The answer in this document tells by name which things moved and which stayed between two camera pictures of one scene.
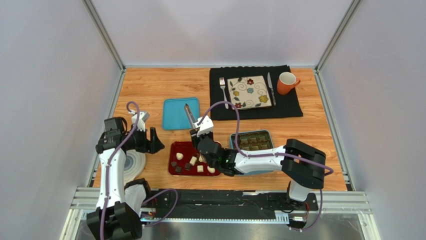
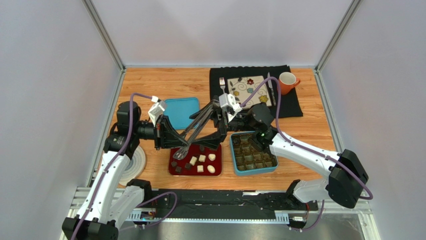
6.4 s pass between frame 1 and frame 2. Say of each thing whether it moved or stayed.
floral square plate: stayed
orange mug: stayed
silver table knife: stayed
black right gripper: moved
